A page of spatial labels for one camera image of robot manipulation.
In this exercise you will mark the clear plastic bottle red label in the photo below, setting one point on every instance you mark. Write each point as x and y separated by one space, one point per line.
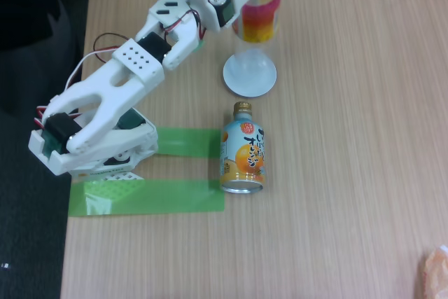
260 19

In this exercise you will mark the orange juice bottle can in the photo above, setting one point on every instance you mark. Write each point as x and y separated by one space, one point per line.
241 152

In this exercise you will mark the small white round plate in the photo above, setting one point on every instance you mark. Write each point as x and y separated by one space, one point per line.
249 85

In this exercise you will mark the short green tape strip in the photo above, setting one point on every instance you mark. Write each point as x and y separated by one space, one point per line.
189 141

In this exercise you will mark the long green tape strip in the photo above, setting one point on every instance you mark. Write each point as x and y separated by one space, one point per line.
168 197

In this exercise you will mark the orange plastic bag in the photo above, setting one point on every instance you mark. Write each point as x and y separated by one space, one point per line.
437 274

